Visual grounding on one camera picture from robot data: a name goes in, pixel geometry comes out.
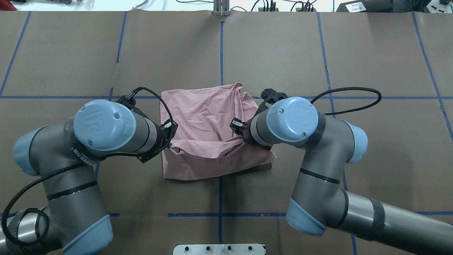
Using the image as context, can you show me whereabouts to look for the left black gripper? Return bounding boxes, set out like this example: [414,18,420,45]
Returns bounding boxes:
[154,120,178,154]

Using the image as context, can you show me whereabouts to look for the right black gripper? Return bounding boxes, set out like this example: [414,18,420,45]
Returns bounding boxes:
[229,118,272,151]

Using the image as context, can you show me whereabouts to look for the pink snoopy t-shirt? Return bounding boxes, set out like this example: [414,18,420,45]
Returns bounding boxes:
[160,83,276,181]

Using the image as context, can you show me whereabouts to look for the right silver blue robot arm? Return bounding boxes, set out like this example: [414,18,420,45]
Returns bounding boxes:
[230,97,453,255]

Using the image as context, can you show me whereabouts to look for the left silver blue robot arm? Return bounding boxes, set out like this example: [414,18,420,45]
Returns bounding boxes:
[1,99,178,255]

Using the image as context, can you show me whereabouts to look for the black box with white label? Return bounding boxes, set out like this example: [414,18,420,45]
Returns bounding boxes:
[335,0,393,13]

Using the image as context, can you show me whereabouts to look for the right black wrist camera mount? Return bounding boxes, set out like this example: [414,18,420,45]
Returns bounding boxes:
[254,88,288,116]

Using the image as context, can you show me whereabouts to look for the white pedestal column base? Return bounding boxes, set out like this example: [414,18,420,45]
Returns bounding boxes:
[173,243,267,255]

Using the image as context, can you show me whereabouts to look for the aluminium frame post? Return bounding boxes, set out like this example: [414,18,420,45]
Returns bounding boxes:
[212,0,231,17]

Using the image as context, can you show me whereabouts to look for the right black braided cable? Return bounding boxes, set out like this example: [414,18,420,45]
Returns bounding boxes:
[310,87,383,117]

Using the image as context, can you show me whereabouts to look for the black braided cable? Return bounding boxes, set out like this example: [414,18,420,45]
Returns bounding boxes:
[1,86,175,247]
[310,87,383,117]

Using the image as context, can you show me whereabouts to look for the left black braided cable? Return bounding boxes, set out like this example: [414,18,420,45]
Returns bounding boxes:
[1,86,175,247]

